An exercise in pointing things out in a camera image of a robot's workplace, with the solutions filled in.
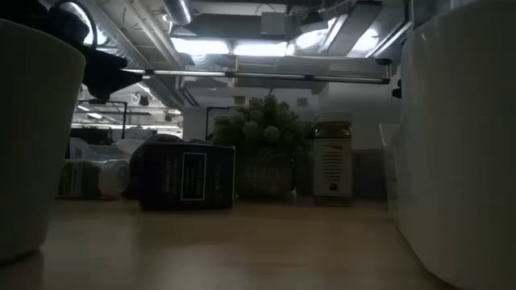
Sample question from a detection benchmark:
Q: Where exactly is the silver frame bar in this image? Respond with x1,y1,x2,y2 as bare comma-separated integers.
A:
120,68,391,85

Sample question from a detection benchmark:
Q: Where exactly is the silver spiral ventilation duct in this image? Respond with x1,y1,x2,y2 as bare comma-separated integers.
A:
163,0,194,26

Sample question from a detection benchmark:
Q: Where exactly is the black metal rack frame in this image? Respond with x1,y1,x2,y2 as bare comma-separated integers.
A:
76,98,129,140

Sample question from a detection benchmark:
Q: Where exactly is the green artificial plant in pot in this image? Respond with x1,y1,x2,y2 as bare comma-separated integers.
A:
211,90,316,201

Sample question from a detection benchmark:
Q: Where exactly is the white plastic bin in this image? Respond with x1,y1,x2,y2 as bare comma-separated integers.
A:
378,0,516,290

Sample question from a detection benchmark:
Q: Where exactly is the glass herb jar white lid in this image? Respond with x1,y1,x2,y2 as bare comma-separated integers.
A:
313,111,354,206

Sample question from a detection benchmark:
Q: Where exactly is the white cup at left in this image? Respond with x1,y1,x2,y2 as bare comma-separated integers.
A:
0,18,87,265

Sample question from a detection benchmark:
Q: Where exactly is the ceiling light panel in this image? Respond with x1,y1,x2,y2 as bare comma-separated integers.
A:
169,36,231,56
231,39,293,57

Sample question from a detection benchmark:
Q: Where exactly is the black pepper spice tin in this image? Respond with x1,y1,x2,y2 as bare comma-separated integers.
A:
139,141,236,211

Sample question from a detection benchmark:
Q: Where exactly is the purple cloth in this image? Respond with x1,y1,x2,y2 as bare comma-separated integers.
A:
123,134,210,201

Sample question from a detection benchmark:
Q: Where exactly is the black rectangular frame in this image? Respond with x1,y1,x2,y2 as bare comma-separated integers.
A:
205,106,231,141

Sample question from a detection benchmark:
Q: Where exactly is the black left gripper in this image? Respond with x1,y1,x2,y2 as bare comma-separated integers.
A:
80,44,144,102

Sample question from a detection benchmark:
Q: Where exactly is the grey ceiling junction box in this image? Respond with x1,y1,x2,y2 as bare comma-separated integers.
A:
260,11,287,37

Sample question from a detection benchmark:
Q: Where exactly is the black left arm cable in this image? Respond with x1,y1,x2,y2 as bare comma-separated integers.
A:
51,0,100,52

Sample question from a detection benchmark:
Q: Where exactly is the everything seasoning jar white cap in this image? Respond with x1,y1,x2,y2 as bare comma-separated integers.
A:
58,159,131,201

